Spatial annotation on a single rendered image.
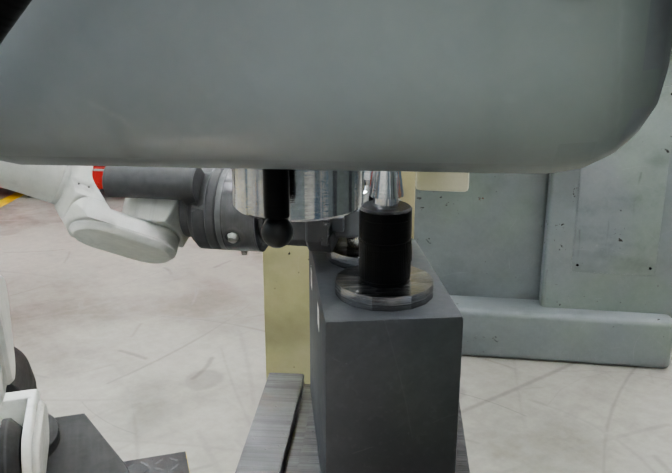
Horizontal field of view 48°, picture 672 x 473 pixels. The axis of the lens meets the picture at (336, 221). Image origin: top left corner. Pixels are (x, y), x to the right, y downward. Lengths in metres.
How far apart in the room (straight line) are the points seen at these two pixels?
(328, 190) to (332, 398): 0.43
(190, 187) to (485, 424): 1.99
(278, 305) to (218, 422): 0.59
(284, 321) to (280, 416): 1.34
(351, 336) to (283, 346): 1.59
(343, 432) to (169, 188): 0.29
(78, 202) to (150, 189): 0.07
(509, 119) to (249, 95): 0.06
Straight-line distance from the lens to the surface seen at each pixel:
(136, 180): 0.78
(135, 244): 0.80
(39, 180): 0.79
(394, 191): 0.66
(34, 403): 1.32
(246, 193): 0.26
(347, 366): 0.66
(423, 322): 0.66
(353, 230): 0.76
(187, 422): 2.64
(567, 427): 2.68
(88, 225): 0.79
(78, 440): 1.53
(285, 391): 0.92
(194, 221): 0.78
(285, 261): 2.13
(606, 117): 0.18
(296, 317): 2.19
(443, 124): 0.17
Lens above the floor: 1.35
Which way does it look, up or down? 17 degrees down
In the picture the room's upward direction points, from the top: straight up
